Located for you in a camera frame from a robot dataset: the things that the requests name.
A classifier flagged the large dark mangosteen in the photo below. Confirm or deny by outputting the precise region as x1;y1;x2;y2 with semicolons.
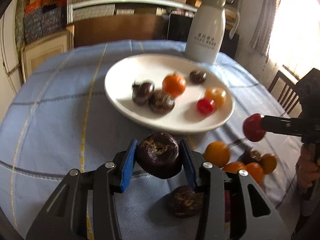
135;132;182;179

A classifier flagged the red plum fruit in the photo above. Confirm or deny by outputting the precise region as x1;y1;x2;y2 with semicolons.
242;113;266;142

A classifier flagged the small red cherry tomato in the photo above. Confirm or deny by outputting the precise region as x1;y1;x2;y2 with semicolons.
196;98;216;116

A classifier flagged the dark brown spiral fruit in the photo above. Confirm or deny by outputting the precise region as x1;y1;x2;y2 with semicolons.
148;91;175;114

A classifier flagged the orange round fruit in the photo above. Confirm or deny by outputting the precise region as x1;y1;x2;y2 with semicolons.
246;163;264;185

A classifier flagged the pale yellow apple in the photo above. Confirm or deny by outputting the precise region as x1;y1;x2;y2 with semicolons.
204;87;226;108

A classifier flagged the orange tangerine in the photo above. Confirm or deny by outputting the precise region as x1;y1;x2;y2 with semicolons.
162;73;187;98

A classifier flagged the dark purple fruit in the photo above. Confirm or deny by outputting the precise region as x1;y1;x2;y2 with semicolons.
132;81;155;106

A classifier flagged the dark brown chestnut fruit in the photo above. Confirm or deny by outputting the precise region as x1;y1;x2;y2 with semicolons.
189;70;207;84

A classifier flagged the person right hand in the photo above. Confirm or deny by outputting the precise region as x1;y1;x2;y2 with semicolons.
296;144;319;190

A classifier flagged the wooden chair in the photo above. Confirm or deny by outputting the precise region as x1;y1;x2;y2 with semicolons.
268;68;302;118

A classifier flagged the white ceramic plate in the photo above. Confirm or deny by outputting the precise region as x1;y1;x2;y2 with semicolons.
104;54;235;134

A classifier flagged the white curtain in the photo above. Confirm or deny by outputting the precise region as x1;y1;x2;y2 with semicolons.
249;0;281;56

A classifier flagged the white thermos jug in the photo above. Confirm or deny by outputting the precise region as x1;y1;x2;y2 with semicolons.
184;0;240;64

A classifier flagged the brown wooden board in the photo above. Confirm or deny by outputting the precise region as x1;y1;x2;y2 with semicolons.
72;14;165;48

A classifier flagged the framed picture leaning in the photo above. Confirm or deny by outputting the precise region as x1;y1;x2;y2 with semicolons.
21;29;73;82

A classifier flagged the blue patterned boxes stack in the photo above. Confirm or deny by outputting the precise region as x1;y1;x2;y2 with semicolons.
23;4;67;44

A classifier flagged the white metal shelf rack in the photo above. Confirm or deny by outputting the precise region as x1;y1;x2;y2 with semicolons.
67;0;241;23

